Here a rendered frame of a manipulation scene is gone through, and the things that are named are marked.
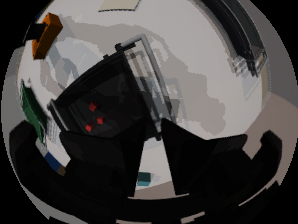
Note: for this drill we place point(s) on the beige flat panel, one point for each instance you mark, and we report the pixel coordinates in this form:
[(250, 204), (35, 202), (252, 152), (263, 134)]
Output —
[(115, 5)]

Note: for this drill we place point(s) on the teal cube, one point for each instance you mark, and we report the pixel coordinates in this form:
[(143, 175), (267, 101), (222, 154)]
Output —
[(143, 179)]

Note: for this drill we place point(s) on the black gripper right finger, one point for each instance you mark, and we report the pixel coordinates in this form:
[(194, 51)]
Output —
[(189, 155)]

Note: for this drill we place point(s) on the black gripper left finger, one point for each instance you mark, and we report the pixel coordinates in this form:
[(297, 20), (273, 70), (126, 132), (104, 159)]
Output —
[(123, 152)]

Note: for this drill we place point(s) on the small red block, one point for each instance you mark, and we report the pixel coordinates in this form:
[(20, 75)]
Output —
[(93, 106), (89, 126)]

